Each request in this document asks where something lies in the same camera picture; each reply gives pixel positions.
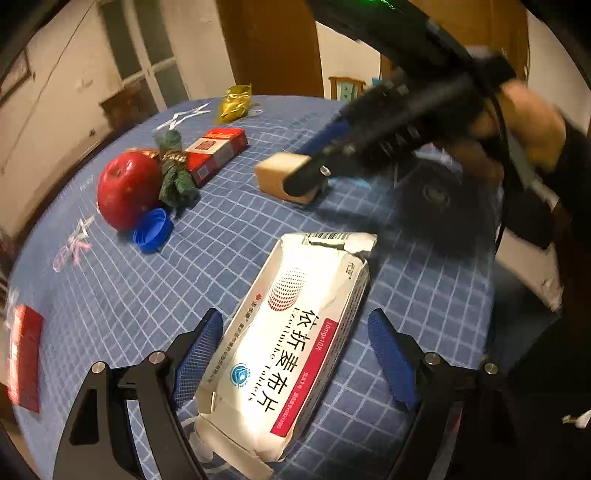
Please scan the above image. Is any tan foam block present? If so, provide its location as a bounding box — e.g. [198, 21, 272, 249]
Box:
[254, 152, 331, 206]

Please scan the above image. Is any red apple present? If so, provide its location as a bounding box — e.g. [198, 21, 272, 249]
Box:
[96, 150, 164, 232]

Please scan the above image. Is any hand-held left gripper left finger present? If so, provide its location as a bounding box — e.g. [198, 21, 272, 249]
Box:
[53, 308, 225, 480]

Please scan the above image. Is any green backed wooden chair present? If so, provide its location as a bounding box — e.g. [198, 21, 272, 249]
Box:
[329, 76, 365, 102]

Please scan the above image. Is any red milk carton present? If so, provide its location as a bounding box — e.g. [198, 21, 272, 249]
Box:
[7, 305, 44, 412]

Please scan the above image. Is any white framed glass door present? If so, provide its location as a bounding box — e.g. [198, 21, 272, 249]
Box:
[99, 0, 195, 116]

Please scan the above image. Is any green leafy sprig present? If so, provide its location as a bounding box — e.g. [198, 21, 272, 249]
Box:
[154, 130, 200, 217]

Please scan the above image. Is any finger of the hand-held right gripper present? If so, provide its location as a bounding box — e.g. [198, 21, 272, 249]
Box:
[299, 117, 354, 158]
[283, 124, 416, 200]

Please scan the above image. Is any white medicine box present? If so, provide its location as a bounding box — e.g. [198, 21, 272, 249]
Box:
[194, 232, 378, 478]

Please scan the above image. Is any person's right hand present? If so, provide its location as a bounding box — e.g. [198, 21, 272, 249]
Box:
[445, 83, 568, 183]

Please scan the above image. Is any gold foil wrapper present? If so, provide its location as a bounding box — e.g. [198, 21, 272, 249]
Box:
[217, 84, 254, 124]

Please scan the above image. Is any black cable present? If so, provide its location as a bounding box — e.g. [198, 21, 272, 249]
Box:
[489, 88, 514, 259]

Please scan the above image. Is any blue bottle cap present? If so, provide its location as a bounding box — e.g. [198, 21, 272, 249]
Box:
[133, 208, 175, 254]

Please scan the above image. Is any red cigarette box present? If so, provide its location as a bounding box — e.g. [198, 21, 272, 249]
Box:
[184, 128, 249, 188]

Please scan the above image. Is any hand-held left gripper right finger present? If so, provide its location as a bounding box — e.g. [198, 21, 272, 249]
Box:
[367, 308, 527, 480]

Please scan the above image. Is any brown wooden door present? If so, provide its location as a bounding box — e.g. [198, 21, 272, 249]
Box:
[217, 0, 324, 100]

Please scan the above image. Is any blue checked tablecloth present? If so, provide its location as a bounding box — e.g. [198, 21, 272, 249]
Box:
[9, 95, 499, 480]

